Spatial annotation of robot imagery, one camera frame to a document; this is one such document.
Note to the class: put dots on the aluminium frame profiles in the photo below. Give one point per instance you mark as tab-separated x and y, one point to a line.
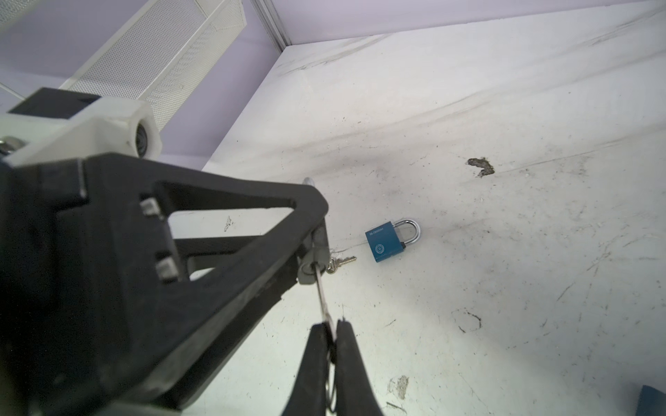
272	22

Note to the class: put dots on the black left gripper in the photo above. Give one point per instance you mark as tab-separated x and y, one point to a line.
74	265

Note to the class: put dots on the small grey padlock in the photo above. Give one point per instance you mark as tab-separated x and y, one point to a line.
317	255

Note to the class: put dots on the silver key with ring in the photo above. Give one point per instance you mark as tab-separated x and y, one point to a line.
336	263

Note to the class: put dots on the lower white mesh shelf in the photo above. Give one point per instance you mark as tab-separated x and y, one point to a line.
162	53

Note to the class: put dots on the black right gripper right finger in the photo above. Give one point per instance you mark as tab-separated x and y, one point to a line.
354	394

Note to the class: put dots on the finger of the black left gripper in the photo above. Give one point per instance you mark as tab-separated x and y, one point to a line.
188	371
244	218

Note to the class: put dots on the blue padlock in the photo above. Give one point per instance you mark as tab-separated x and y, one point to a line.
651	402
384	241

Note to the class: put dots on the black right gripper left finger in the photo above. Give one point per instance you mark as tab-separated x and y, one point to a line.
308	396

